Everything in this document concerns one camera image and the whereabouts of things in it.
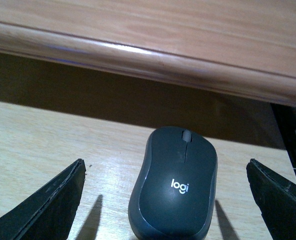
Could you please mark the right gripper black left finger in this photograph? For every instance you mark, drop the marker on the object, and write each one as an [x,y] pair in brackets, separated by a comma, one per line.
[48,214]

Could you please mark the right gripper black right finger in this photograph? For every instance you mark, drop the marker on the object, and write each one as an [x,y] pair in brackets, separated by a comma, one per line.
[276,198]

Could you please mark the dark grey logi mouse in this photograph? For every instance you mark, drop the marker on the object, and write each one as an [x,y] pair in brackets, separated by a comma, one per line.
[174,194]

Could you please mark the wooden keyboard tray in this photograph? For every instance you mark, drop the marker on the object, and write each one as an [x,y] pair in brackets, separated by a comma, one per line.
[36,145]

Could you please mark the wooden desk with hutch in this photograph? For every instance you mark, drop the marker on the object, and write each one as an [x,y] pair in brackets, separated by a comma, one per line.
[244,48]

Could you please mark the black tray slide rail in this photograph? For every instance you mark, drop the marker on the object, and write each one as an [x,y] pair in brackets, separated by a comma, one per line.
[286,122]

